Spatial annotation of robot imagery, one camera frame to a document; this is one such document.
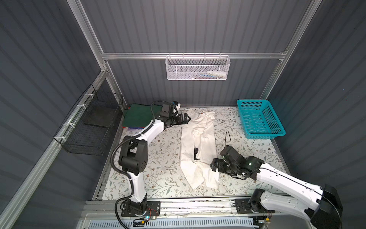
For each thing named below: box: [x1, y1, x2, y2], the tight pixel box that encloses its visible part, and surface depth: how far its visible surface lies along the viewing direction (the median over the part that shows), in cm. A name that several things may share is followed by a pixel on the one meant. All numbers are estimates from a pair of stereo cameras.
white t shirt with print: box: [180, 109, 220, 190], surface depth 96 cm
